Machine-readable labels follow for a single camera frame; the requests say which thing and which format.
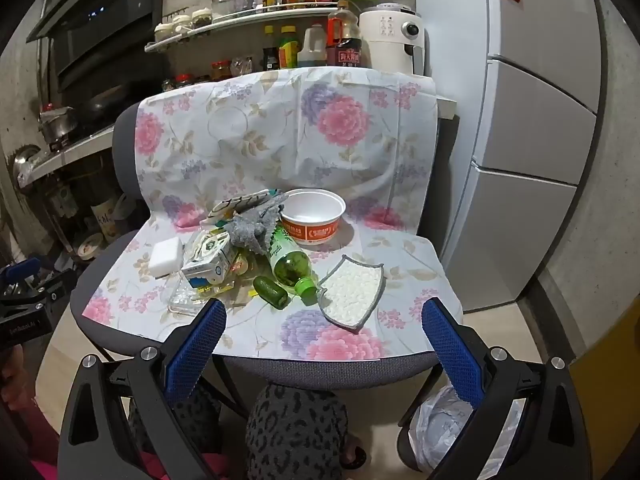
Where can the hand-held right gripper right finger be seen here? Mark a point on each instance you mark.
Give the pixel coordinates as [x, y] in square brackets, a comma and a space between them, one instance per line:
[450, 350]

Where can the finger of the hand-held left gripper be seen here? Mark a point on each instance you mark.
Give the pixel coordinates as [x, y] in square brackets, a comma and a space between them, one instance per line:
[55, 285]
[20, 270]

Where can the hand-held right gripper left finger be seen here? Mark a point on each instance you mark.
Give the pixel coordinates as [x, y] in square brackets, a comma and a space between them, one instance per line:
[195, 345]

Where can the clear plastic packaging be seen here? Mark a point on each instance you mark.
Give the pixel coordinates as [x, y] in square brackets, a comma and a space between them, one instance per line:
[185, 300]

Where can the clear plastic bin liner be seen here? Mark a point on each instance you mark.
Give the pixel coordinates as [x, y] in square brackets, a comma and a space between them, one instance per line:
[440, 425]

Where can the white green drink carton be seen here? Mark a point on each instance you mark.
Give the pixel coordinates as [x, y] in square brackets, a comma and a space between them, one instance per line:
[210, 260]

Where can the white sponge block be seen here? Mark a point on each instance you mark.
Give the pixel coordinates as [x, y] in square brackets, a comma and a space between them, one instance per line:
[166, 257]

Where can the yellow printed plastic wrapper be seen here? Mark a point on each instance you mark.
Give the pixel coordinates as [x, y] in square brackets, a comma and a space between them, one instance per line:
[242, 266]

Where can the green cucumber piece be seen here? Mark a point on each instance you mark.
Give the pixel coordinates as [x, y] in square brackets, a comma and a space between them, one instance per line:
[270, 291]

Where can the black trash bin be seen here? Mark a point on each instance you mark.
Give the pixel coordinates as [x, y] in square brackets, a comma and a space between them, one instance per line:
[407, 445]

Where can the white scrub pad grey edge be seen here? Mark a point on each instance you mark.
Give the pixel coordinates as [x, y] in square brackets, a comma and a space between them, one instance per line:
[347, 290]

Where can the green plastic bottle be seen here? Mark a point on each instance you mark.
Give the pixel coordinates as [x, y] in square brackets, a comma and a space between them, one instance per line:
[290, 265]

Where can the grey rag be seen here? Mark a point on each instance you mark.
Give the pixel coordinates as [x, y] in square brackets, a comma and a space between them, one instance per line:
[252, 230]

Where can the black white patterned snack bag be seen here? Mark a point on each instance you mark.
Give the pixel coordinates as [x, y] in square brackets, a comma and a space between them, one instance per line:
[235, 205]

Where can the orange white paper bowl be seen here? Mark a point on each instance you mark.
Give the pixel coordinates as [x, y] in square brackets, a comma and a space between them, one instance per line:
[312, 230]

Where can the person's left forearm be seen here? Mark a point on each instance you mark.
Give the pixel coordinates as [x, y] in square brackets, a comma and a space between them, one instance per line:
[20, 440]

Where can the white label bottle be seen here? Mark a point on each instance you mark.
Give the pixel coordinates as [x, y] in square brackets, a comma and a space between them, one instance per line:
[107, 220]

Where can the metal lid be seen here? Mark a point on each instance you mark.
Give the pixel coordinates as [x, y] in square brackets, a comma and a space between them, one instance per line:
[27, 165]

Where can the pink jacket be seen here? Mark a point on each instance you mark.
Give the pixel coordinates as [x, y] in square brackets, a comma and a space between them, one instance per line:
[210, 467]

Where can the white kitchen counter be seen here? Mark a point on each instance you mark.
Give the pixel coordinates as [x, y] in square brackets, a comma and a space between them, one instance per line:
[75, 149]

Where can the dark slipper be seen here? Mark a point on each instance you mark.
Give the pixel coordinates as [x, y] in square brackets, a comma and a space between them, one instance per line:
[356, 456]

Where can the grey fabric chair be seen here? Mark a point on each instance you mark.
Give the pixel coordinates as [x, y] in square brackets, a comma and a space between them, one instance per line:
[125, 160]

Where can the steel pot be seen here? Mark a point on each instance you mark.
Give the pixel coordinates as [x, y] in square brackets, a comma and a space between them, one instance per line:
[57, 127]

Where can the yellow wooden door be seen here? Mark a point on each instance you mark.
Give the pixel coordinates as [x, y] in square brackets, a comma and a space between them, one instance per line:
[610, 400]

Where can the black wok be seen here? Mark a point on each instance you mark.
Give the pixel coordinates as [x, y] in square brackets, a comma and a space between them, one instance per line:
[107, 102]

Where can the white refrigerator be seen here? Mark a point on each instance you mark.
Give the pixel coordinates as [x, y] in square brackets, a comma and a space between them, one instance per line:
[530, 125]

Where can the small red lid jar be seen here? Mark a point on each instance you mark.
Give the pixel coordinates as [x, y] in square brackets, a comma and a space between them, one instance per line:
[183, 82]

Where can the black range hood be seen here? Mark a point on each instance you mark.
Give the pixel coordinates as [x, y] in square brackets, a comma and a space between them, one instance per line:
[100, 20]

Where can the red lid sauce jar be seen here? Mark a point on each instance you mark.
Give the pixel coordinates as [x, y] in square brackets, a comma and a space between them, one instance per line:
[221, 71]

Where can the white lid seasoning jar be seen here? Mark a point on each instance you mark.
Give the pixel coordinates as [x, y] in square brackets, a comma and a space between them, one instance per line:
[164, 33]
[182, 25]
[202, 18]

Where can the clear plastic bag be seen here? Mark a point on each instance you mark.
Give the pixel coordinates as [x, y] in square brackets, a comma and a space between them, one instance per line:
[243, 66]

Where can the dark bottle yellow cap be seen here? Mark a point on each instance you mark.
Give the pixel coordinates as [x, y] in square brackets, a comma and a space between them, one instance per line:
[270, 55]

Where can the green bottle yellow cap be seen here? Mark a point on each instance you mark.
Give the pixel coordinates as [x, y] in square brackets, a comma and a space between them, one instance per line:
[289, 52]

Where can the cream air fryer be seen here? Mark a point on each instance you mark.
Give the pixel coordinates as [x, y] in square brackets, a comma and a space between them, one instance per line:
[390, 40]

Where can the white jug red cap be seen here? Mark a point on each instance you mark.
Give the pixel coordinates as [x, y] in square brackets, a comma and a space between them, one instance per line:
[312, 50]

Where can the glass jar red lid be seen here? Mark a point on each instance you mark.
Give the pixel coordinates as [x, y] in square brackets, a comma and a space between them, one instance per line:
[223, 6]

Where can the large soy sauce bottle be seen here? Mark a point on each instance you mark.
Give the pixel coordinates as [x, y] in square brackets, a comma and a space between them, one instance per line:
[345, 40]

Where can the white curved wall shelf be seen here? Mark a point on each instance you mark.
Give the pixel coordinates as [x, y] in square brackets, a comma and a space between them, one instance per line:
[240, 17]

